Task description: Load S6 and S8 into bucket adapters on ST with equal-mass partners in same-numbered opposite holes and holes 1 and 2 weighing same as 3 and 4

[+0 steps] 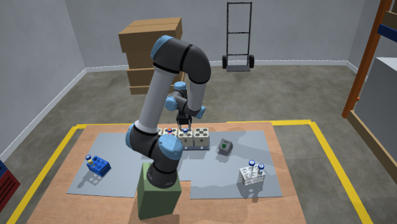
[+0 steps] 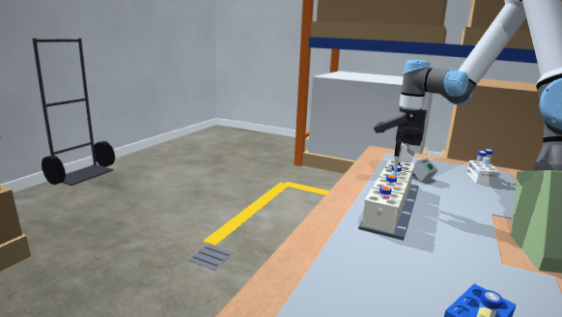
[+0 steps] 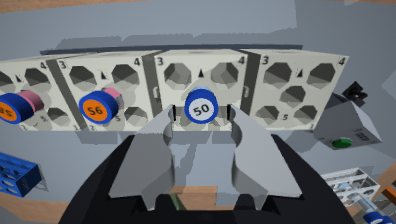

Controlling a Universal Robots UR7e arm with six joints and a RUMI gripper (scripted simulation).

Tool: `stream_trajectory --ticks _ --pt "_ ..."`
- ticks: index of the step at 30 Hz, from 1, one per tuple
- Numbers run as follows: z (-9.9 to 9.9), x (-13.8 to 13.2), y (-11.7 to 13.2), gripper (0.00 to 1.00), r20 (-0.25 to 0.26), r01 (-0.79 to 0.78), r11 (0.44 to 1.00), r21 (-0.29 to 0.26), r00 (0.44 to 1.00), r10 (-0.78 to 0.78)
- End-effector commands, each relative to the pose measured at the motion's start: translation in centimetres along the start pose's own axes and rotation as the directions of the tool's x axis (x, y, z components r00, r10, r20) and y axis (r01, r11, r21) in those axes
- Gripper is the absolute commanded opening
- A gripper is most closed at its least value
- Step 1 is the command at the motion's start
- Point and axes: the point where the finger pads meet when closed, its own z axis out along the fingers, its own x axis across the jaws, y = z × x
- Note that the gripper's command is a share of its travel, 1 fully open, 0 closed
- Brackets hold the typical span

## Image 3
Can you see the blue tube rack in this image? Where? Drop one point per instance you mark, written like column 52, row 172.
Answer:
column 23, row 182

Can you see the grey flat mat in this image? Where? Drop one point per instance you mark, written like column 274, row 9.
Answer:
column 364, row 31

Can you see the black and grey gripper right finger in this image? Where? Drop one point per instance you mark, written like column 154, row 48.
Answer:
column 279, row 180

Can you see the light grey tube rack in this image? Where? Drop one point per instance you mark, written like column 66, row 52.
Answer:
column 363, row 181

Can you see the grey sloped desk with green button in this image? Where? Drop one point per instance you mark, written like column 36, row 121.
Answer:
column 346, row 124

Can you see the white bucket adapter with holes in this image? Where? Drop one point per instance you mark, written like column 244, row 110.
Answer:
column 140, row 91
column 226, row 69
column 60, row 112
column 307, row 96

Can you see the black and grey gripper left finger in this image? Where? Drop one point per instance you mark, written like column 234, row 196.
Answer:
column 129, row 180

